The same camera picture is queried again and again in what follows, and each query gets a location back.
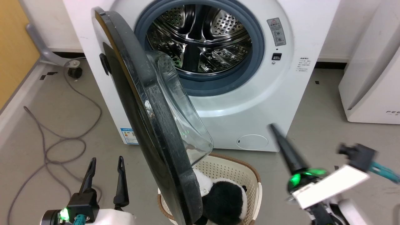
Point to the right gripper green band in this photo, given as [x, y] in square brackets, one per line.
[328, 186]

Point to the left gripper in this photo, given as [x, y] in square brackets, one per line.
[84, 207]

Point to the black round washer door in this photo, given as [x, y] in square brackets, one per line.
[156, 134]

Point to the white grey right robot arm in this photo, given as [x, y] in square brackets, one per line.
[337, 214]

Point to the white front-load washing machine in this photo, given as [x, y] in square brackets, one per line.
[275, 103]

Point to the black door latch socket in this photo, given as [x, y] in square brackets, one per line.
[276, 56]

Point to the grey rubber door gasket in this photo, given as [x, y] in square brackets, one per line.
[257, 53]

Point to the oval white filter cover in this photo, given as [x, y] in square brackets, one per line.
[252, 142]

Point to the blue white energy label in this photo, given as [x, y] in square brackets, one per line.
[129, 136]

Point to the cream perforated laundry basket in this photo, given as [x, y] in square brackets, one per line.
[237, 172]

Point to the black white panda plush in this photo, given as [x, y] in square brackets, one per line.
[223, 203]

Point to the small printed text label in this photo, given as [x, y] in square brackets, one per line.
[303, 64]

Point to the white boxy appliance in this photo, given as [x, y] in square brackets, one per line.
[372, 81]

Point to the black caster wheel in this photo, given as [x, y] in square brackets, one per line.
[75, 72]

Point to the grey warning sticker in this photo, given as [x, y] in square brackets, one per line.
[276, 32]

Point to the stainless steel washer drum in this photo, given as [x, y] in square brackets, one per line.
[200, 37]

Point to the grey metal stand leg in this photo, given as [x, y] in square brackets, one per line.
[40, 47]

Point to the yellow wooden panel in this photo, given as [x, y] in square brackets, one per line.
[12, 50]

